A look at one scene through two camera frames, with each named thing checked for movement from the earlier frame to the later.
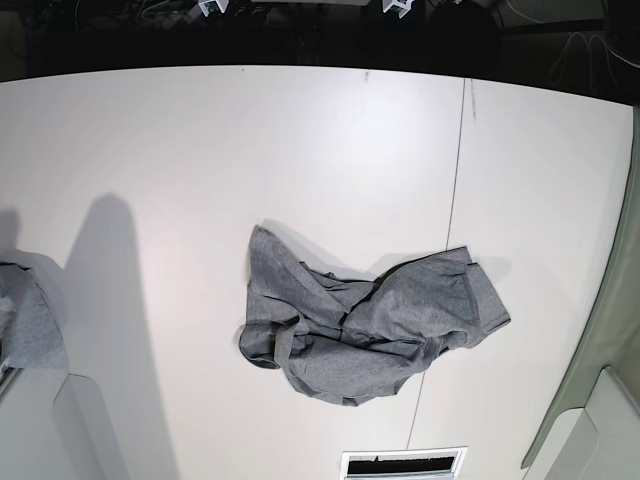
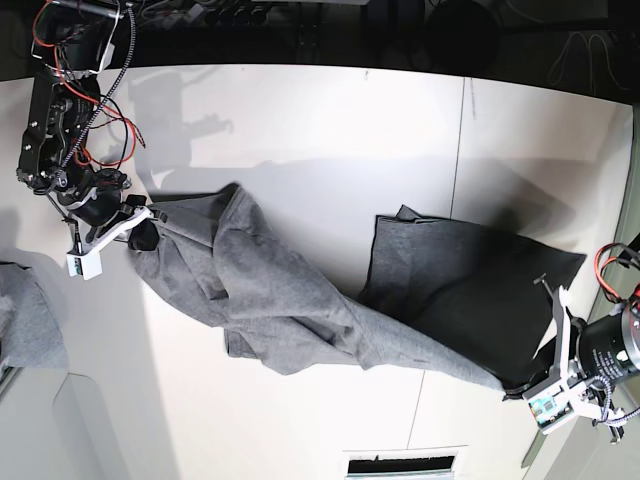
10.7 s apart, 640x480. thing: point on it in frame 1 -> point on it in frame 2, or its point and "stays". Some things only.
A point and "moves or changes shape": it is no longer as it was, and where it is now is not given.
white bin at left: [54, 425] stays
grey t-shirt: [355, 341] moves or changes shape
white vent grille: [435, 463] stays
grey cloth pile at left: [29, 335] stays
